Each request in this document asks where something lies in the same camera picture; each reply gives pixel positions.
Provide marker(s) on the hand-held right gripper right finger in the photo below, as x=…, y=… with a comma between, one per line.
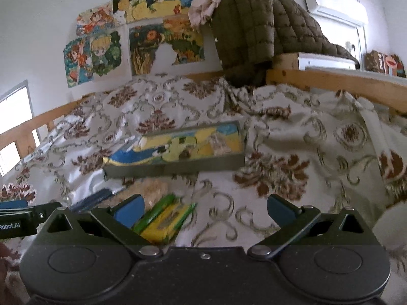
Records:
x=281, y=212

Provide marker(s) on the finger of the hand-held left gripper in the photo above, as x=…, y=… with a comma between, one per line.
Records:
x=12, y=205

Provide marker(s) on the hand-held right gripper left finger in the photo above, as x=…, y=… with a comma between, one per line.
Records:
x=131, y=212

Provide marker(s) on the yellow green snack packet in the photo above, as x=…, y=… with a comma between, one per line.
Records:
x=168, y=222

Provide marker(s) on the grey box with cartoon print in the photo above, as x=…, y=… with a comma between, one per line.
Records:
x=178, y=149

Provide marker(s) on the tan snack packet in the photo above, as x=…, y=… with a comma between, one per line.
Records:
x=149, y=189

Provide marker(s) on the blue snack packet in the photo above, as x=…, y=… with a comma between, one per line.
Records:
x=92, y=198

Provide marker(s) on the window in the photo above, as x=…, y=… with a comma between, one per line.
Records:
x=14, y=127

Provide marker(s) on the white cushion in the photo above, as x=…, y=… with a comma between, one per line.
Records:
x=392, y=228

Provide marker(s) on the floral printed blanket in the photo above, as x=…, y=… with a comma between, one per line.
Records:
x=222, y=101

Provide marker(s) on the white board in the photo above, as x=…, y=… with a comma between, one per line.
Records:
x=327, y=61

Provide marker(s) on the brown patterned box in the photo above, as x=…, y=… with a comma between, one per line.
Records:
x=374, y=62

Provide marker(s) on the olive quilted jacket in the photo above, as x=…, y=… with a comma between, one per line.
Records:
x=254, y=28

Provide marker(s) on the red white box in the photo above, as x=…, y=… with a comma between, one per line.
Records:
x=396, y=65

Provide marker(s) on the white air conditioner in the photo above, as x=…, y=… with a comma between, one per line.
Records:
x=337, y=4

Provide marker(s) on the pink floral cloth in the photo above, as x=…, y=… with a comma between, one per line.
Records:
x=206, y=4

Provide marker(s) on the wooden bed frame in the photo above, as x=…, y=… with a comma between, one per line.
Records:
x=334, y=79

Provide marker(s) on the blond figure wall poster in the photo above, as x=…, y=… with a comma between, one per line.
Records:
x=95, y=57

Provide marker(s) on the orange green landscape wall poster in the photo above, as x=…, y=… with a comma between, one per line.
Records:
x=159, y=44

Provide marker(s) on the wall socket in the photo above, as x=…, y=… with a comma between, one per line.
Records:
x=349, y=46

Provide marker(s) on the small orange-haired figure wall poster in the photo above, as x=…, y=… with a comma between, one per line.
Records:
x=93, y=20

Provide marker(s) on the yellow figure wall poster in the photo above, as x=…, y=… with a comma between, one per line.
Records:
x=128, y=4

